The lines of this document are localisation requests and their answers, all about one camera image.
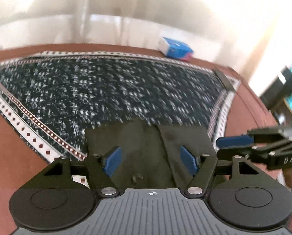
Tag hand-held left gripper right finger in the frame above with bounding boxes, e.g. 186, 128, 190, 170
180, 145, 259, 199

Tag dark patterned blanket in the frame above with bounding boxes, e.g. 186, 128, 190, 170
0, 50, 240, 184

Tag olive green pants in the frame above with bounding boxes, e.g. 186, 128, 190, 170
85, 120, 218, 190

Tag blue tissue pack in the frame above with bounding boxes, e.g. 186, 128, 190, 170
159, 37, 194, 61

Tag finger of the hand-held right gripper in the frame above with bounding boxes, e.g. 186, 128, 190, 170
217, 146, 272, 162
216, 126, 292, 149

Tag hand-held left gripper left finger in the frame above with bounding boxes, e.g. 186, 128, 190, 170
42, 146, 123, 197

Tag black rectangular object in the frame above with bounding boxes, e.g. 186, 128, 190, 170
214, 69, 237, 93

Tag dark shelf unit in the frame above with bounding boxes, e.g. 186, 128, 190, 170
258, 63, 292, 126

